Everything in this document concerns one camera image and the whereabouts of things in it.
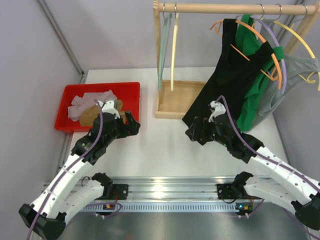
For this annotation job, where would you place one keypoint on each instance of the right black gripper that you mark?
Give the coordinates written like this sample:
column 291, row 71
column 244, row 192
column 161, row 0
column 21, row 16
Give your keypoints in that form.
column 193, row 132

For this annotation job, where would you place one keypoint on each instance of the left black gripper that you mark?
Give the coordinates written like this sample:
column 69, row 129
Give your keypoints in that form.
column 127, row 126

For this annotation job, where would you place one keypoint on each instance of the tan tank top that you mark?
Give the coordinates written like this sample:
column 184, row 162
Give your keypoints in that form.
column 87, row 118

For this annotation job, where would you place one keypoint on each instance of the cream hanger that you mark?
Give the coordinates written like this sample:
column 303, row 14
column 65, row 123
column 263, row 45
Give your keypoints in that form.
column 174, row 47

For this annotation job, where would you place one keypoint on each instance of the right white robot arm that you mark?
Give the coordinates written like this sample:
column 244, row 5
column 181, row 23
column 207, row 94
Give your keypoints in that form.
column 254, row 153

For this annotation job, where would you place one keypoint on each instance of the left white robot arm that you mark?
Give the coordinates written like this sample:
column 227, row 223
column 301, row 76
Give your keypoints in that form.
column 82, row 158

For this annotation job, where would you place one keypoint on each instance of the black tank top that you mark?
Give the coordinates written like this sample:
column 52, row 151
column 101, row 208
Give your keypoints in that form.
column 233, row 77

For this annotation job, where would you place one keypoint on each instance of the mint green hanger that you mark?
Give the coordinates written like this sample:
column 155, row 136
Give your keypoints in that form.
column 163, row 46

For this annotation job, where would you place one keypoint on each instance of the green tank top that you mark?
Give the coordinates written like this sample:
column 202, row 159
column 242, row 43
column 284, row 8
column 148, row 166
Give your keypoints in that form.
column 248, row 44

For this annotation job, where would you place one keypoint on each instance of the orange hanger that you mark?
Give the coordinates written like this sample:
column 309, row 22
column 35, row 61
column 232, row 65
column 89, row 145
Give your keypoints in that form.
column 279, row 78

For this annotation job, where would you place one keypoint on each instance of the grey tank top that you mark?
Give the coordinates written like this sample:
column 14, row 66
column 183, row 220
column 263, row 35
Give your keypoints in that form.
column 296, row 71

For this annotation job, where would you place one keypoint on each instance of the yellow hanger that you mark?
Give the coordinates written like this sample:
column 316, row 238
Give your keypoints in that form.
column 305, row 47

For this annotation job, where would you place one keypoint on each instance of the wooden clothes rack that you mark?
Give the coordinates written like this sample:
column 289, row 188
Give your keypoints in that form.
column 174, row 104

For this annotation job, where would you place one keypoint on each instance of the pale pink garment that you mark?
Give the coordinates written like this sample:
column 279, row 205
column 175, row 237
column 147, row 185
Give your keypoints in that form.
column 80, row 104

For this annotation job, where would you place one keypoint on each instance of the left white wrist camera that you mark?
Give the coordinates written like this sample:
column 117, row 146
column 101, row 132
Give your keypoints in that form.
column 109, row 107

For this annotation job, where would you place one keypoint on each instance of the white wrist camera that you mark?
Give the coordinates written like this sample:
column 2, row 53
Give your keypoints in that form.
column 109, row 107
column 217, row 109

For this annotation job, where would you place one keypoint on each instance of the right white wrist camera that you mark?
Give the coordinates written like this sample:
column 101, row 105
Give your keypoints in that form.
column 217, row 109

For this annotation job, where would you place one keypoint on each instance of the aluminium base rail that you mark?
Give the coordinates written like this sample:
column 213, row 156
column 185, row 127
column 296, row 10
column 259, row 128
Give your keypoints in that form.
column 170, row 197

